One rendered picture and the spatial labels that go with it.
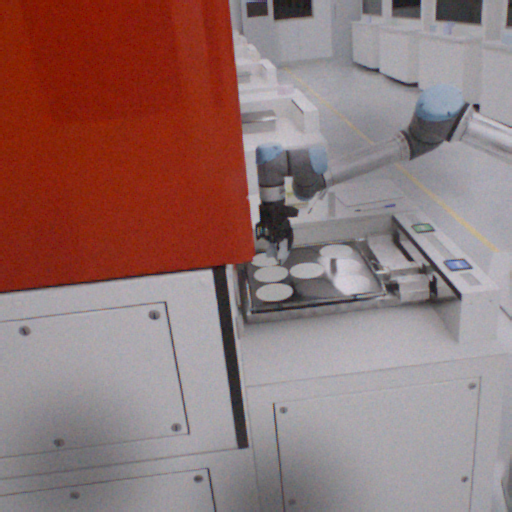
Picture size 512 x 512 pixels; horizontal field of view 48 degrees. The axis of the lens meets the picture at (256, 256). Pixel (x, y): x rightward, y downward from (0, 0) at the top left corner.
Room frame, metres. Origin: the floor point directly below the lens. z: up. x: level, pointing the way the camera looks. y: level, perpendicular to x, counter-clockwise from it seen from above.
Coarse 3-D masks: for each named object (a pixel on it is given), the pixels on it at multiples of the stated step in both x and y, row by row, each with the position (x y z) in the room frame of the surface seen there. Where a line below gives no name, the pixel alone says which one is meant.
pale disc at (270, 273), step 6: (258, 270) 1.52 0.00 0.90; (264, 270) 1.52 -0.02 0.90; (270, 270) 1.51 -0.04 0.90; (276, 270) 1.51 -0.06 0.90; (282, 270) 1.50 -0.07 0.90; (258, 276) 1.48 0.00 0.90; (264, 276) 1.48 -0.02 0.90; (270, 276) 1.47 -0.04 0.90; (276, 276) 1.47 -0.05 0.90; (282, 276) 1.47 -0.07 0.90
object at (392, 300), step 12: (348, 300) 1.38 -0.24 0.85; (360, 300) 1.37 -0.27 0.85; (372, 300) 1.37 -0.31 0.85; (384, 300) 1.37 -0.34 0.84; (396, 300) 1.37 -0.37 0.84; (420, 300) 1.37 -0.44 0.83; (264, 312) 1.36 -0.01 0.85; (276, 312) 1.36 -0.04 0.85; (288, 312) 1.36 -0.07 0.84; (300, 312) 1.36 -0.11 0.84; (312, 312) 1.36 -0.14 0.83; (324, 312) 1.36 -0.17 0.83; (336, 312) 1.36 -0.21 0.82
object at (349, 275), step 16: (288, 256) 1.60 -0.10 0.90; (304, 256) 1.59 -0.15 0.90; (320, 256) 1.57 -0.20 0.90; (352, 256) 1.55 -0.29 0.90; (336, 272) 1.46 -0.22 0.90; (352, 272) 1.45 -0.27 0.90; (368, 272) 1.44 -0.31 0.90; (256, 288) 1.41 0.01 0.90; (304, 288) 1.38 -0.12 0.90; (320, 288) 1.37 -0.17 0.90; (336, 288) 1.36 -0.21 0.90; (352, 288) 1.35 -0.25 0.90; (368, 288) 1.34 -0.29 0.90; (256, 304) 1.32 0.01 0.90
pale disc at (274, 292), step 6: (264, 288) 1.41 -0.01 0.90; (270, 288) 1.40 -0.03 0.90; (276, 288) 1.40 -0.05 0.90; (282, 288) 1.39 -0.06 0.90; (288, 288) 1.39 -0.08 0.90; (258, 294) 1.37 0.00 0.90; (264, 294) 1.37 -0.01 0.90; (270, 294) 1.37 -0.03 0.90; (276, 294) 1.36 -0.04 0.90; (282, 294) 1.36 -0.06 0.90; (288, 294) 1.36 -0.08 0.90; (264, 300) 1.34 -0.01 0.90; (270, 300) 1.33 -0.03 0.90; (276, 300) 1.33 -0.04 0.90
